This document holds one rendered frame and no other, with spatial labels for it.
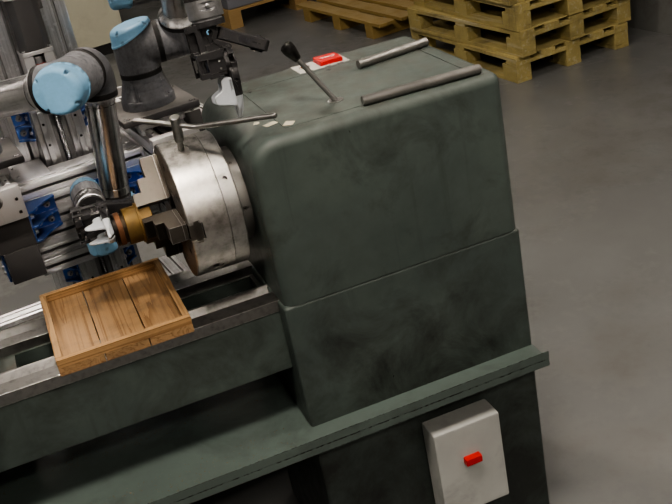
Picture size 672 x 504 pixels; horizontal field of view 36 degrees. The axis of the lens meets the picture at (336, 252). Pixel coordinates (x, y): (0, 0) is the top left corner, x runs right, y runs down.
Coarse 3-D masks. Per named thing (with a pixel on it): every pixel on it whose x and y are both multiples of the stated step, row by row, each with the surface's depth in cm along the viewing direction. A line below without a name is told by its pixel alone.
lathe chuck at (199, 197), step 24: (168, 144) 228; (192, 144) 226; (168, 168) 221; (192, 168) 221; (192, 192) 220; (216, 192) 221; (192, 216) 220; (216, 216) 221; (216, 240) 224; (192, 264) 234
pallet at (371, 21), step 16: (320, 0) 851; (336, 0) 837; (352, 0) 826; (368, 0) 820; (384, 0) 806; (400, 0) 796; (304, 16) 844; (320, 16) 840; (336, 16) 794; (352, 16) 778; (368, 16) 768; (384, 16) 768; (400, 16) 751; (368, 32) 758; (384, 32) 757
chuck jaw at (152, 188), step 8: (144, 160) 232; (152, 160) 233; (144, 168) 232; (152, 168) 232; (160, 168) 233; (144, 176) 233; (152, 176) 232; (160, 176) 233; (144, 184) 232; (152, 184) 232; (160, 184) 232; (144, 192) 231; (152, 192) 232; (160, 192) 232; (168, 192) 233; (136, 200) 231; (144, 200) 231; (152, 200) 232; (160, 200) 232
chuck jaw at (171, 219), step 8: (152, 216) 229; (160, 216) 228; (168, 216) 227; (176, 216) 226; (144, 224) 226; (152, 224) 227; (160, 224) 224; (168, 224) 223; (176, 224) 222; (184, 224) 222; (200, 224) 221; (152, 232) 228; (160, 232) 225; (168, 232) 222; (176, 232) 221; (184, 232) 222; (192, 232) 221; (200, 232) 222; (176, 240) 222; (184, 240) 223; (192, 240) 222; (200, 240) 223
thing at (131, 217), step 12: (132, 204) 231; (120, 216) 229; (132, 216) 228; (144, 216) 230; (120, 228) 227; (132, 228) 228; (144, 228) 228; (120, 240) 228; (132, 240) 229; (144, 240) 232
